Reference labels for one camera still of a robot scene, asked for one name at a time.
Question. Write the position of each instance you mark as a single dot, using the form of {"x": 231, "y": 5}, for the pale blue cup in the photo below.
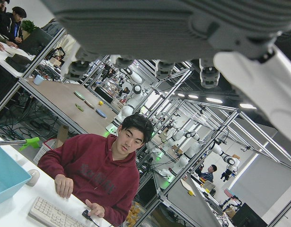
{"x": 38, "y": 80}

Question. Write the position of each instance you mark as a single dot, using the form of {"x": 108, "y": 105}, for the person in blue jacket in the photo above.
{"x": 209, "y": 175}

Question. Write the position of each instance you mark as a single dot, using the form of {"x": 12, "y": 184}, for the beige computer keyboard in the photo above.
{"x": 48, "y": 212}

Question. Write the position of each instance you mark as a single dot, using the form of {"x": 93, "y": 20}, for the person in black jacket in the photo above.
{"x": 11, "y": 26}

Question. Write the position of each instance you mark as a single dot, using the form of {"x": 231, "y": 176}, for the white plastic crate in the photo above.
{"x": 44, "y": 151}

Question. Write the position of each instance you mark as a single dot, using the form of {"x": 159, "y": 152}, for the white humanoid robot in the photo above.
{"x": 133, "y": 99}

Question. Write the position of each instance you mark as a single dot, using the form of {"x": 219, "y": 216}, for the beige plate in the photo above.
{"x": 89, "y": 103}

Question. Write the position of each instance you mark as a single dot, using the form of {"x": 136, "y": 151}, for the black cloth bag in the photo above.
{"x": 17, "y": 62}

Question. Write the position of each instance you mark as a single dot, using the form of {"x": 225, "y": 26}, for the brown topped frame table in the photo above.
{"x": 64, "y": 99}

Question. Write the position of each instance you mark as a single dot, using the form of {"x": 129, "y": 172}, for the green plate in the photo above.
{"x": 79, "y": 94}

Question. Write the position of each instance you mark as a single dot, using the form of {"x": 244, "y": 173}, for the blue plate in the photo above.
{"x": 101, "y": 113}

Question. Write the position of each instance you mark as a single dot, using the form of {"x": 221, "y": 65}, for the brown cardboard box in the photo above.
{"x": 62, "y": 136}

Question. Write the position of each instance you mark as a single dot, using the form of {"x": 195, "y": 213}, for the green toy vegetable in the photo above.
{"x": 79, "y": 107}

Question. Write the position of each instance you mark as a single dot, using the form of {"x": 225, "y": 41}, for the thin metal rod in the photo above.
{"x": 8, "y": 142}

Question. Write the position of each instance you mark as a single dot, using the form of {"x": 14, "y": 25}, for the white grey left robot hand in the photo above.
{"x": 145, "y": 26}

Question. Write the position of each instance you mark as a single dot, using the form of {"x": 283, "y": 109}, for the person in cream jacket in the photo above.
{"x": 66, "y": 43}

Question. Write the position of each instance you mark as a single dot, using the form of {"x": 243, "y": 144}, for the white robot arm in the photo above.
{"x": 226, "y": 159}

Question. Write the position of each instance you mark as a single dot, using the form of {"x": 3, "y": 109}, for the black computer monitor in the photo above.
{"x": 37, "y": 41}
{"x": 249, "y": 216}

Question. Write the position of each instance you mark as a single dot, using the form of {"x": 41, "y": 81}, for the green plastic clamp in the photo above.
{"x": 30, "y": 142}

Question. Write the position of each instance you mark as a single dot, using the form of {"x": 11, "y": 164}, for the person in maroon hoodie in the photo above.
{"x": 93, "y": 160}

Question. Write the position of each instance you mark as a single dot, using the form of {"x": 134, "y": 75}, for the grey white computer mouse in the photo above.
{"x": 33, "y": 177}

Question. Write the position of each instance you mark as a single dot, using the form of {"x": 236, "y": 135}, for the green potted plant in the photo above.
{"x": 29, "y": 25}

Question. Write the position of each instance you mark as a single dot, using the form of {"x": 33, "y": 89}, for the light blue plastic bin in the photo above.
{"x": 5, "y": 175}

